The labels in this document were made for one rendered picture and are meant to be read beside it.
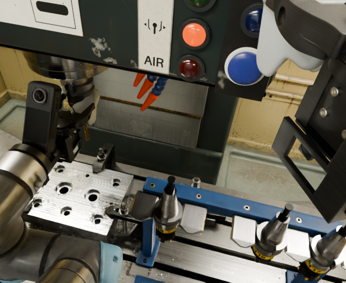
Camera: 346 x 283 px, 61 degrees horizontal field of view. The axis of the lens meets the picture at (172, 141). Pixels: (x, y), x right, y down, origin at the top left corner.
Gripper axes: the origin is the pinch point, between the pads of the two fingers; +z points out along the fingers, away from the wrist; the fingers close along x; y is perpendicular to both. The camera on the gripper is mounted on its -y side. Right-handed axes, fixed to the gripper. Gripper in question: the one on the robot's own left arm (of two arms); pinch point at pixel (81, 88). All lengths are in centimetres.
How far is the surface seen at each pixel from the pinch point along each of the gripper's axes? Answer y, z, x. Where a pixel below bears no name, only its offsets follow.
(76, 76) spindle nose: -8.2, -7.8, 4.2
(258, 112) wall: 55, 81, 48
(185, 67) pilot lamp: -21.7, -22.3, 24.4
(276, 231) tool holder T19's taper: 14.9, -12.2, 43.7
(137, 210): 19.8, -12.2, 15.8
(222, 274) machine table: 51, -7, 39
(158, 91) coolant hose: -7.2, -6.2, 17.8
